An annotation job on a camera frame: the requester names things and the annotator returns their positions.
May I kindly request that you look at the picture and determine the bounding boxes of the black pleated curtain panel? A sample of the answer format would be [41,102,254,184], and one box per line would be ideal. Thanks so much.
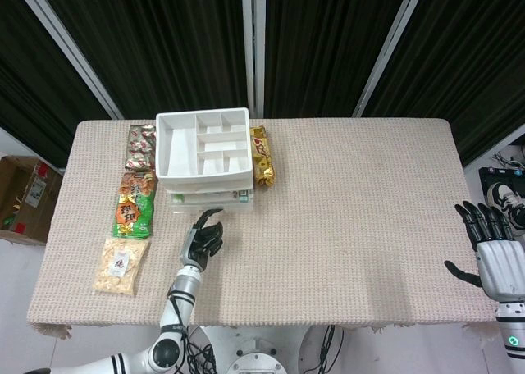
[363,0,525,168]
[0,0,114,168]
[34,0,252,121]
[263,0,413,120]

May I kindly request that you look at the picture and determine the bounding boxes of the grey partition frame post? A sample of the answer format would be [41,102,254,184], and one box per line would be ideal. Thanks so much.
[240,0,268,119]
[8,0,125,120]
[351,0,431,119]

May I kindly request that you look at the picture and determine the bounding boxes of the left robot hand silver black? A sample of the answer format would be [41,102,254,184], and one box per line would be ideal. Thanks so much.
[180,208,226,269]

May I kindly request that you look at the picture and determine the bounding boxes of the black cable bundle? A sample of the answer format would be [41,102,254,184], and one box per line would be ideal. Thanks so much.
[184,326,218,374]

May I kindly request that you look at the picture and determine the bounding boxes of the beige waffle tablecloth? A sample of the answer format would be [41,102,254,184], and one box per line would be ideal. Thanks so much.
[25,118,500,330]

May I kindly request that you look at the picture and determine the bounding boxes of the black equipment case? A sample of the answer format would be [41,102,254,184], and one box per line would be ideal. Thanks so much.
[478,166,525,198]

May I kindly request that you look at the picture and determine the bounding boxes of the brown cardboard box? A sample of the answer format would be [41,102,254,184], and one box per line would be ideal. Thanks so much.
[0,155,65,247]

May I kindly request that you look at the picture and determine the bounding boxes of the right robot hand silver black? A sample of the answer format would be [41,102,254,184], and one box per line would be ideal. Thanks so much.
[445,201,525,304]

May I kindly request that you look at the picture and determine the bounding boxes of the silver red snack bag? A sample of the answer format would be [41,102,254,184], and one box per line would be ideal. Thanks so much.
[124,123,157,172]

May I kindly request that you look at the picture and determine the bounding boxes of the clear bag of pale chips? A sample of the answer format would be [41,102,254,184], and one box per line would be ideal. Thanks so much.
[91,237,152,298]

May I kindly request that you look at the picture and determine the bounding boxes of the black white sneaker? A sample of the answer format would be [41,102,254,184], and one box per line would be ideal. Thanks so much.
[486,181,525,230]

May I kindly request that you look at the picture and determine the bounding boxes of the gold snack bag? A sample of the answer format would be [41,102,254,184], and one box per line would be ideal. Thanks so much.
[249,126,277,189]

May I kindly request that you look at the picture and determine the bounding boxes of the white divided trays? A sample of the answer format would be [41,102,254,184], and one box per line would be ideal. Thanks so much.
[154,107,253,194]

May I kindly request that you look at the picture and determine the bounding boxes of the white grey robot base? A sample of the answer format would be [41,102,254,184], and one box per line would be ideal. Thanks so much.
[186,324,345,374]

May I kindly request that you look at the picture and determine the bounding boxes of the green orange snack bag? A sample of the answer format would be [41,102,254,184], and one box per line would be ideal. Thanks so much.
[111,171,158,241]

